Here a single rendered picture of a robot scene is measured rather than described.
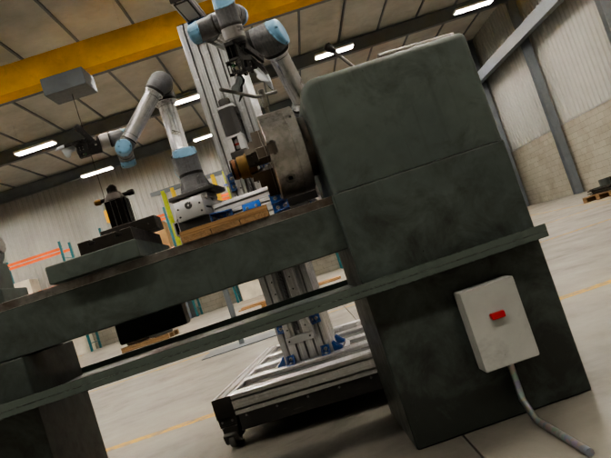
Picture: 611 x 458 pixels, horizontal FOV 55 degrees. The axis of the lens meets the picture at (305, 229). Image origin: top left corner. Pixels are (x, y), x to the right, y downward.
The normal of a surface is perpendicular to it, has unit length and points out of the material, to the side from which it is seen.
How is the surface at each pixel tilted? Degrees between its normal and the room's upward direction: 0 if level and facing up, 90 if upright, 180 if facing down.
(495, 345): 90
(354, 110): 90
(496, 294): 90
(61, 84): 90
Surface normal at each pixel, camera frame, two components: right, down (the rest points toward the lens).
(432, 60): 0.03, -0.07
